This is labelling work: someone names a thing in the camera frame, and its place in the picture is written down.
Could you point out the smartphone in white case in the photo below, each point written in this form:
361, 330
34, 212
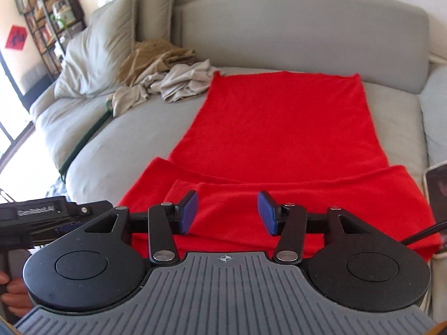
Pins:
438, 188

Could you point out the light grey armrest cushion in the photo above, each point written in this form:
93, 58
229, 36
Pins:
436, 111

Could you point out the beige crumpled garment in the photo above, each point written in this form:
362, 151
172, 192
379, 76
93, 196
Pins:
181, 80

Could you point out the red shirt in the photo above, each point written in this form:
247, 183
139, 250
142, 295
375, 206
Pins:
279, 129

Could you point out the upright grey back pillow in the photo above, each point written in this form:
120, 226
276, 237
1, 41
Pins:
153, 10

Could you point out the person's left hand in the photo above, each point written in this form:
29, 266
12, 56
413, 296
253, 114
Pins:
15, 303

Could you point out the tan crumpled garment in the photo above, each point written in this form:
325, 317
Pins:
150, 59

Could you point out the blue patterned rug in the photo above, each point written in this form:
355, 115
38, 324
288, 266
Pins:
56, 190

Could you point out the grey sofa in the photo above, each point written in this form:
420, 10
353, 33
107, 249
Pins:
297, 35

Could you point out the red diamond wall decoration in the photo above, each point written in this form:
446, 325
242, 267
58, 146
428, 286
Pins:
16, 37

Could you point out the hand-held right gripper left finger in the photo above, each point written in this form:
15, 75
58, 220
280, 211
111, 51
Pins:
188, 213

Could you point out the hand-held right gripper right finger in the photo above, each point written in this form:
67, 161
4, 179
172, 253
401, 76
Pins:
268, 213

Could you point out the large light grey pillow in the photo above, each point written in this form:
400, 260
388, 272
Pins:
94, 49

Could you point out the dark bookshelf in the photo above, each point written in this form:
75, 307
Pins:
45, 14

